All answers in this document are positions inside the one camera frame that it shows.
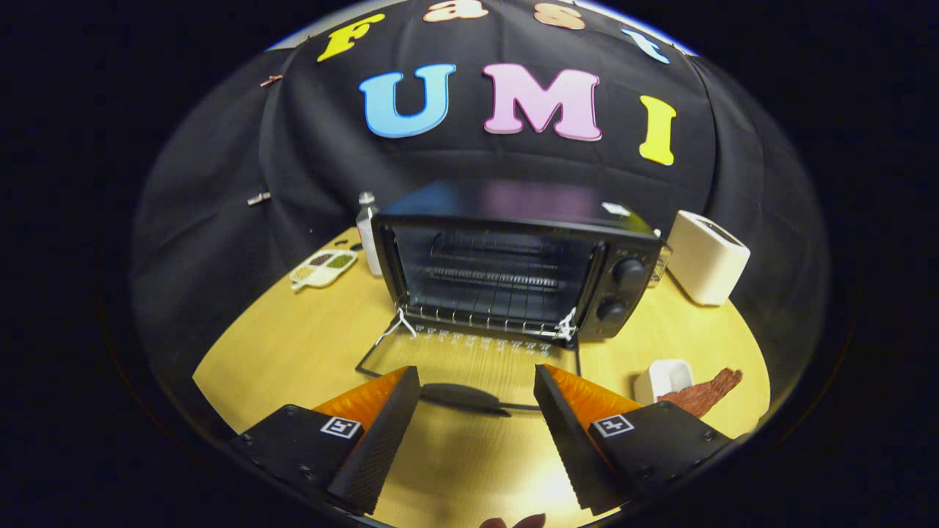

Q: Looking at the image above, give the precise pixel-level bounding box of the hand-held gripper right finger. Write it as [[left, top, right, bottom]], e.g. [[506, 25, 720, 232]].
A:
[[533, 364, 749, 516]]

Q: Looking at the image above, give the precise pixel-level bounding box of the white sectioned spice dish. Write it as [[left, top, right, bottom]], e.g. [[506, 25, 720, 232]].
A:
[[288, 249, 359, 290]]

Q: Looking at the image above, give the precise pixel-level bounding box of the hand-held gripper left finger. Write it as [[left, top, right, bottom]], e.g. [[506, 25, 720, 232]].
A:
[[227, 365, 421, 516]]

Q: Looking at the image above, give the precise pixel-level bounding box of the brown meat slice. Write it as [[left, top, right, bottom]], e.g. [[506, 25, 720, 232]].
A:
[[658, 368, 743, 419]]

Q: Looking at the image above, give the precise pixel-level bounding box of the clear bottle with silver cap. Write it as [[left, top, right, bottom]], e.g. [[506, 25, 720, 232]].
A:
[[356, 192, 384, 277]]

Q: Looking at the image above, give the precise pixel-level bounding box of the white rectangular dish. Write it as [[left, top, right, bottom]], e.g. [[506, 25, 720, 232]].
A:
[[635, 359, 694, 406]]

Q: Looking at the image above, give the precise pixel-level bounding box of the white toaster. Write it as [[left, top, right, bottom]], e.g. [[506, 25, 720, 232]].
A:
[[666, 210, 750, 307]]

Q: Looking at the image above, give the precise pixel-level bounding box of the black toaster oven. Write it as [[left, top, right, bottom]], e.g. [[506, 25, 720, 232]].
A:
[[356, 180, 665, 419]]

